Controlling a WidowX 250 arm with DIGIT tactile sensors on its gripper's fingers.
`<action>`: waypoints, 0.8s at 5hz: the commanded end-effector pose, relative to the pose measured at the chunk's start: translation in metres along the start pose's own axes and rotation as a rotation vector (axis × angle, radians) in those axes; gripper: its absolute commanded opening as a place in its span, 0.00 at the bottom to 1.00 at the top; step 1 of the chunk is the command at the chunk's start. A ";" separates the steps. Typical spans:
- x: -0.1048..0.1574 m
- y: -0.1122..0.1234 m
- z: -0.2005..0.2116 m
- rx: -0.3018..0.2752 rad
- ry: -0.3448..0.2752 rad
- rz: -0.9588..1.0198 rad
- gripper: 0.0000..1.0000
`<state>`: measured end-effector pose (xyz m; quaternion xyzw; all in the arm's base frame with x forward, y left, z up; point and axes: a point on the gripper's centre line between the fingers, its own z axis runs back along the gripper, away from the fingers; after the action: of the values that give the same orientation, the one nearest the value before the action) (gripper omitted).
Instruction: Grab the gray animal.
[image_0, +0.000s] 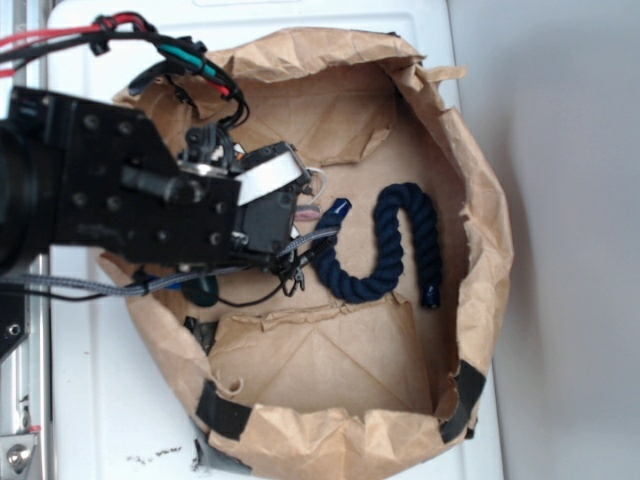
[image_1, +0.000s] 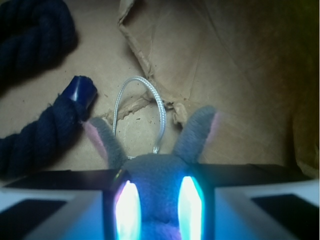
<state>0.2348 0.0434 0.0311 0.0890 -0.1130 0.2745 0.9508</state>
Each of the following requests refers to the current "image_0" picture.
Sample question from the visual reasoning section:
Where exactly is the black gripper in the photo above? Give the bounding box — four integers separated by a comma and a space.
7, 87, 310, 268

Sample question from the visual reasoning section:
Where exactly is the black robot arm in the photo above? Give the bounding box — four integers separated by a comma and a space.
1, 87, 310, 274

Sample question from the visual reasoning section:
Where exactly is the dark green marker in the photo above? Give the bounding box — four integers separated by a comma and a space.
182, 276, 219, 308

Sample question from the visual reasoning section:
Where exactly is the brown paper bag tray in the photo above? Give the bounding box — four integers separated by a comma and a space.
127, 27, 514, 479

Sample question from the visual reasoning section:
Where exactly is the red and black cable bundle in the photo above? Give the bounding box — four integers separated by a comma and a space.
0, 12, 251, 126

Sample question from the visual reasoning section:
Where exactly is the aluminium frame rail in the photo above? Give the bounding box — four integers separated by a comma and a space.
1, 1, 56, 479

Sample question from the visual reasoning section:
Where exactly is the dark blue twisted rope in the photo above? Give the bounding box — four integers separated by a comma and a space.
312, 182, 443, 310

